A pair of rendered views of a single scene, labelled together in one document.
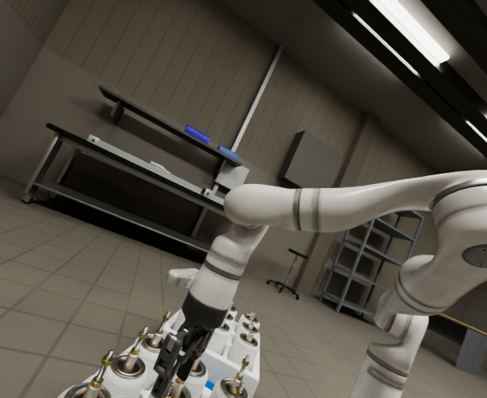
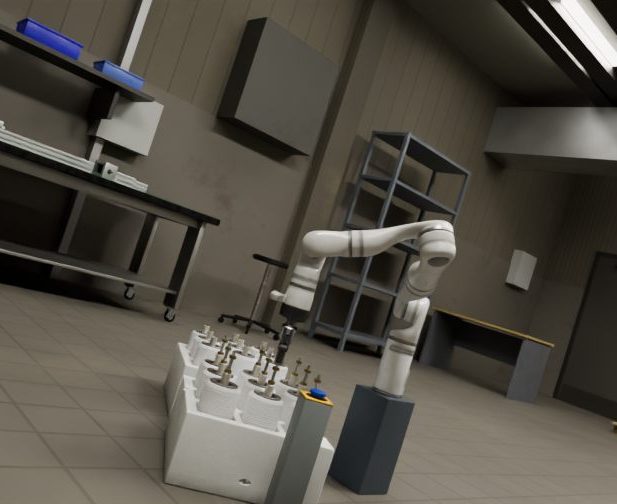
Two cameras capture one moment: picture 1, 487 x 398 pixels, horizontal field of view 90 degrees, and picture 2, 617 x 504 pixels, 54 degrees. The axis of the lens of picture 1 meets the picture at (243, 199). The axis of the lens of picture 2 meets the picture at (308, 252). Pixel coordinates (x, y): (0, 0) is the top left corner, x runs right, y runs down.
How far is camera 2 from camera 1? 1.21 m
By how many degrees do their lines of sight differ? 23
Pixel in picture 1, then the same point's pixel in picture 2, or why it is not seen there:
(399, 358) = (410, 334)
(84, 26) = not seen: outside the picture
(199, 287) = (294, 299)
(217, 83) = not seen: outside the picture
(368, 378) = (389, 353)
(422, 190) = (413, 230)
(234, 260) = (313, 279)
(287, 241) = (246, 239)
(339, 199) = (373, 238)
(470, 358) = (526, 381)
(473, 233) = (429, 253)
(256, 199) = (326, 241)
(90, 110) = not seen: outside the picture
